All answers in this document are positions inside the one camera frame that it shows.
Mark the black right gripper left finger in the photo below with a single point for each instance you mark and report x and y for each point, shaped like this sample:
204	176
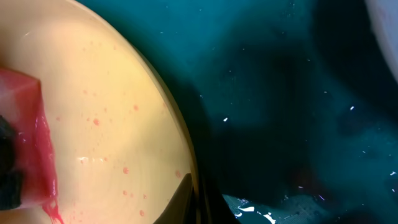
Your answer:
181	209

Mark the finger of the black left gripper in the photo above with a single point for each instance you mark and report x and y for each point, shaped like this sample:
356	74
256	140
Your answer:
11	178

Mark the pink and green sponge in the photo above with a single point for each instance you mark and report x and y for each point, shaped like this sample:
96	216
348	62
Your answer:
22	107

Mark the yellow plate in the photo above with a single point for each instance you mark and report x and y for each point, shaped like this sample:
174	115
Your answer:
121	146

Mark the teal plastic tray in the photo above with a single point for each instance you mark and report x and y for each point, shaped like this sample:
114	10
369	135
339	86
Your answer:
290	105

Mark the white plate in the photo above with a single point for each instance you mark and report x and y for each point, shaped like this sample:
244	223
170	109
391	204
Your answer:
383	17

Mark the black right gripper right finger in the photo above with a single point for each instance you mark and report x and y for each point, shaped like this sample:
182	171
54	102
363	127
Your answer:
214	209

